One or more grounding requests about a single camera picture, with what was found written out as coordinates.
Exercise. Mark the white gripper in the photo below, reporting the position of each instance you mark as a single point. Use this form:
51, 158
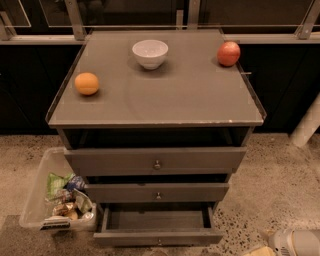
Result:
286, 242

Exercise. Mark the grey bottom drawer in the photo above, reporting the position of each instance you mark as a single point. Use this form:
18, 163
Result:
158, 224

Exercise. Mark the grey drawer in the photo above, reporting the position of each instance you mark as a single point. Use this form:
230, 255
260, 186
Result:
157, 192
155, 161
158, 224

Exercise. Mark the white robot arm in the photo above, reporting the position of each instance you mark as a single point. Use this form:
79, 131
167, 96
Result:
306, 128

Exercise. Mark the grey middle drawer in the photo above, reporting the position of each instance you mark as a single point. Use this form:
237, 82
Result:
157, 192

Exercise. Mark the grey top drawer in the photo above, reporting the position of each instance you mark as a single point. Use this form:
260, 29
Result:
155, 161

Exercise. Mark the grey drawer cabinet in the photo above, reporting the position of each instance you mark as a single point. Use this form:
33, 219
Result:
189, 101

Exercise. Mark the white green snack bag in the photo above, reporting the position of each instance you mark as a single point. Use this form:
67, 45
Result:
82, 201

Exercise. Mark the blue snack packet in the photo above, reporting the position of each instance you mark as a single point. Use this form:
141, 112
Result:
76, 182

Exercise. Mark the brown snack packet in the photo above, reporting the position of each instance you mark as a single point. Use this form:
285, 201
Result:
66, 210

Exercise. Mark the red apple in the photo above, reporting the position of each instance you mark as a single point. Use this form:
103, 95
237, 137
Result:
228, 53

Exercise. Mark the white barcode label packet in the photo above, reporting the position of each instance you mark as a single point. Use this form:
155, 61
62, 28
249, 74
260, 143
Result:
55, 222

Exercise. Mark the clear plastic bin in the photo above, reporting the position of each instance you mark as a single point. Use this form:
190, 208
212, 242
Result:
37, 208

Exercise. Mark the white ceramic bowl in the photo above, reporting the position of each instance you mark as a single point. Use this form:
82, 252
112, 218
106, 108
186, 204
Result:
150, 54

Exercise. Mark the orange fruit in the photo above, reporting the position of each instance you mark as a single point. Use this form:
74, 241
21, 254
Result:
86, 83

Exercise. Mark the metal railing frame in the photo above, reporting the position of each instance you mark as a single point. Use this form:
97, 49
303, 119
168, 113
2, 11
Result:
299, 18

